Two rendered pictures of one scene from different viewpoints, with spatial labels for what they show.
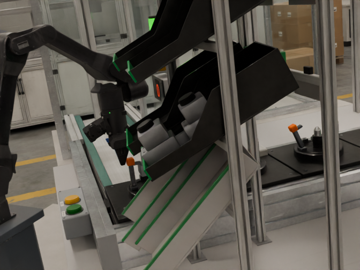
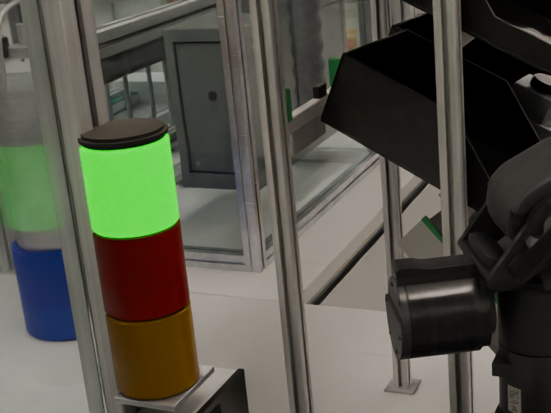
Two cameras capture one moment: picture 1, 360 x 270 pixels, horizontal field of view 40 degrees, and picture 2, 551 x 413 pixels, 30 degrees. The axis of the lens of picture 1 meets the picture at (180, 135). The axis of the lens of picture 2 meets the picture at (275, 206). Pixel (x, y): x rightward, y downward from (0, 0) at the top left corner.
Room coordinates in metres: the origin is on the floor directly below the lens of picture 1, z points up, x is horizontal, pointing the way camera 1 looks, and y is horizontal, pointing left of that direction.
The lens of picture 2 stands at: (1.81, 0.44, 1.55)
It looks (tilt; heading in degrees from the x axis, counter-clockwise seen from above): 18 degrees down; 220
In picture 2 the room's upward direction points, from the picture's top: 6 degrees counter-clockwise
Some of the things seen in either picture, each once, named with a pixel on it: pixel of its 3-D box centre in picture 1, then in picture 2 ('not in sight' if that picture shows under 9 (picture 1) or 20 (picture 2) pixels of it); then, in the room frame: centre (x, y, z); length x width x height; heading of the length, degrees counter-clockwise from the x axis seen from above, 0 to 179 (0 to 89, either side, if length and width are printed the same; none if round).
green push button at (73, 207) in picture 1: (74, 210); not in sight; (1.18, 0.30, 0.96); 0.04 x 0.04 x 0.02
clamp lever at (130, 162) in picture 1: (134, 171); not in sight; (1.21, 0.13, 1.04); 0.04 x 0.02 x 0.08; 105
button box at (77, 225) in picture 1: (74, 211); not in sight; (1.25, 0.32, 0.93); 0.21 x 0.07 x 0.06; 15
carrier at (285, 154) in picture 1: (317, 139); not in sight; (1.35, -0.40, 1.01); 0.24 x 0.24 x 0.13; 15
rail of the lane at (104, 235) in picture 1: (90, 188); not in sight; (1.45, 0.30, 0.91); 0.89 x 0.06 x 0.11; 15
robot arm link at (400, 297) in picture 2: (121, 81); (479, 270); (1.24, 0.13, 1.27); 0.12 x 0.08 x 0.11; 133
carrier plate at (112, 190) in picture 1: (155, 194); not in sight; (1.22, 0.09, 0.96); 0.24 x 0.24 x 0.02; 15
